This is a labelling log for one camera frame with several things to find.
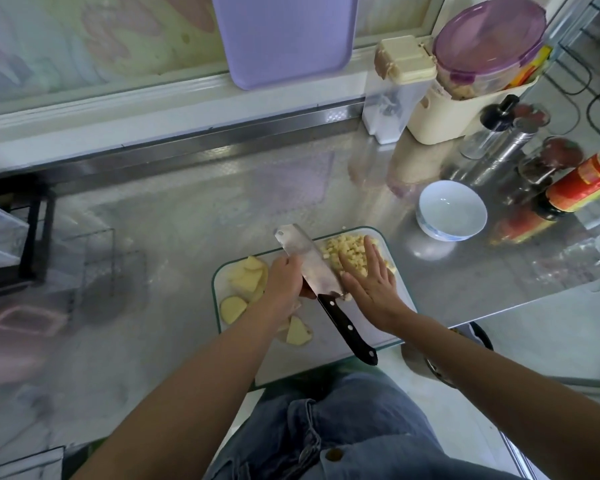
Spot person's right hand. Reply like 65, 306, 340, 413
340, 235, 416, 336

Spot person's left hand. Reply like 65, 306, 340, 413
262, 253, 306, 314

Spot steel cleaver knife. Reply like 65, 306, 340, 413
274, 223, 379, 367

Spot pile of yellow potato slices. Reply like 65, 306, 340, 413
219, 255, 314, 348

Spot pile of diced potato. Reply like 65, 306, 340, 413
320, 233, 397, 301

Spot white bowl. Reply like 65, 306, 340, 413
416, 179, 489, 243

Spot person's right forearm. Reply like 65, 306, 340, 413
400, 309, 600, 480

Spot person's left forearm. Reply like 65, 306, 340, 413
75, 299, 291, 480

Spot metal bowl with scraps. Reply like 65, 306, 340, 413
425, 321, 494, 388

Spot person's blue jeans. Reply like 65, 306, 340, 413
205, 369, 521, 480

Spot white cutting board green rim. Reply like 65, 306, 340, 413
212, 227, 418, 388

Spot cream plastic canister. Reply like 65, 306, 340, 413
406, 77, 531, 146

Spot glass bottle black cap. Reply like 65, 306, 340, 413
460, 95, 521, 161

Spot clear container cream lid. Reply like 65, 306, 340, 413
362, 35, 438, 146

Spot clear plastic bottle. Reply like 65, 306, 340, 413
535, 225, 600, 291

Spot glass jar red lid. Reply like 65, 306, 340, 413
518, 135, 585, 191

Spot sauce bottle red label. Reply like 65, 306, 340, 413
530, 147, 600, 224

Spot purple plastic cutting board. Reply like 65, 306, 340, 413
209, 0, 361, 92

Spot black metal rack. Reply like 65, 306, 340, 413
0, 179, 56, 296

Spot purple lid food container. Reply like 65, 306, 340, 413
432, 0, 553, 102

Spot clear plastic storage box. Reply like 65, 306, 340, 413
0, 199, 31, 271

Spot steel bin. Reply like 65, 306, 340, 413
0, 447, 66, 480

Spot wire dish rack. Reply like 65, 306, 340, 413
545, 5, 600, 146

